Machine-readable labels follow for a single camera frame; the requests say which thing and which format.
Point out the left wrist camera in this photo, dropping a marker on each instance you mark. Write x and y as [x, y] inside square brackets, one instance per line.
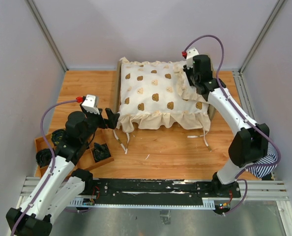
[89, 103]

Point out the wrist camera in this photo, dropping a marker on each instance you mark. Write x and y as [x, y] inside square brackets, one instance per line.
[89, 103]
[188, 55]

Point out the aluminium frame post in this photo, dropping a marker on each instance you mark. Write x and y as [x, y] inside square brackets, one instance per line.
[263, 32]
[42, 25]

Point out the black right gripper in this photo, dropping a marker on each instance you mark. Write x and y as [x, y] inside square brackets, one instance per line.
[188, 71]

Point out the large bear print cushion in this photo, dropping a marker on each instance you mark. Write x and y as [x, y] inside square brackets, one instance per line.
[148, 99]

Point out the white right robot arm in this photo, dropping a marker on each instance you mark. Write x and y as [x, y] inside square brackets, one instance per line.
[250, 143]

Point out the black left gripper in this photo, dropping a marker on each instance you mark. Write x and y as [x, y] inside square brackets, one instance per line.
[112, 120]

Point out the wooden pet bed frame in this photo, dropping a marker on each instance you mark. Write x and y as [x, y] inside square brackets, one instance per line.
[116, 97]

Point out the wooden divided tray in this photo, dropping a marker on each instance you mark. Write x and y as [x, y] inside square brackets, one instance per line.
[86, 162]

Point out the aluminium side rail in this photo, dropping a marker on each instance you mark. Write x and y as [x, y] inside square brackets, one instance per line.
[243, 93]

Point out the white slotted cable duct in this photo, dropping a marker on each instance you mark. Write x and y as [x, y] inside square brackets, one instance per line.
[84, 203]

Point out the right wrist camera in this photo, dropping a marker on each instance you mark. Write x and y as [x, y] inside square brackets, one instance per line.
[188, 55]

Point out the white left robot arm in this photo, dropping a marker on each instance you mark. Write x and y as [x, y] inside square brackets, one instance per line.
[61, 182]

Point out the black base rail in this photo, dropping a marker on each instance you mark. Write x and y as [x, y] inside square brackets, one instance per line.
[115, 190]

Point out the right aluminium frame post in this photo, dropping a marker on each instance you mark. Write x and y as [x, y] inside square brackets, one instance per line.
[263, 32]

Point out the small bear print pillow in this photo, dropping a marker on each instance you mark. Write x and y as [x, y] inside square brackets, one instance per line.
[182, 86]

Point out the left aluminium frame post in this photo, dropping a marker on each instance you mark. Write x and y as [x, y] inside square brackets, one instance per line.
[42, 25]

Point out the black item in tray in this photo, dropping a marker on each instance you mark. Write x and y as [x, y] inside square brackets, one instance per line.
[101, 152]

